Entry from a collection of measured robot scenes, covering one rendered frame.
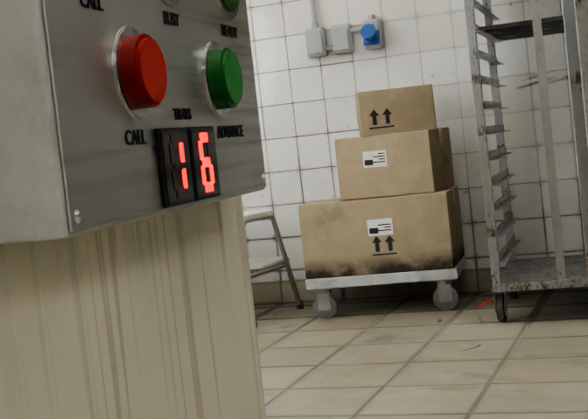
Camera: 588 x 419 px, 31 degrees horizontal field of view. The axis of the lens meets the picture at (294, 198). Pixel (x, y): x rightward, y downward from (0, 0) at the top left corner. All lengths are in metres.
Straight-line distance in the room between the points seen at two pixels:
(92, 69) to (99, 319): 0.11
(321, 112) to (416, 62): 0.48
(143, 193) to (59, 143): 0.07
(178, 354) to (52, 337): 0.13
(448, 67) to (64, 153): 4.25
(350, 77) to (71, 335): 4.29
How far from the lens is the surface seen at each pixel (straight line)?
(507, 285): 3.83
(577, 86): 2.25
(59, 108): 0.38
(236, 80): 0.53
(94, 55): 0.41
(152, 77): 0.43
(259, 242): 4.88
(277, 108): 4.81
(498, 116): 4.40
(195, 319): 0.56
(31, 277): 0.41
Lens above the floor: 0.72
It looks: 3 degrees down
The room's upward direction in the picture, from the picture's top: 6 degrees counter-clockwise
